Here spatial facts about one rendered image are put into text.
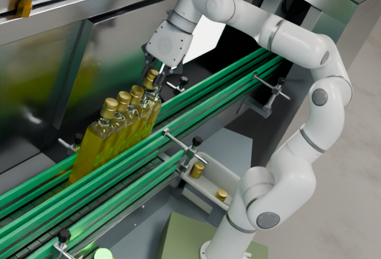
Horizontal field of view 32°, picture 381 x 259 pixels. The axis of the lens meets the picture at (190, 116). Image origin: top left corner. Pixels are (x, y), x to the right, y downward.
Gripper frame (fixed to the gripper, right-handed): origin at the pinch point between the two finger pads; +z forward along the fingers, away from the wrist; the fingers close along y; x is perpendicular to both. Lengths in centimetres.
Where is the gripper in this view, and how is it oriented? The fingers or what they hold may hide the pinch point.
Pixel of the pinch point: (152, 75)
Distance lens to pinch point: 178.2
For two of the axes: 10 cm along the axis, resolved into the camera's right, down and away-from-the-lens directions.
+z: -4.8, 8.3, 2.8
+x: 3.8, -0.9, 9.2
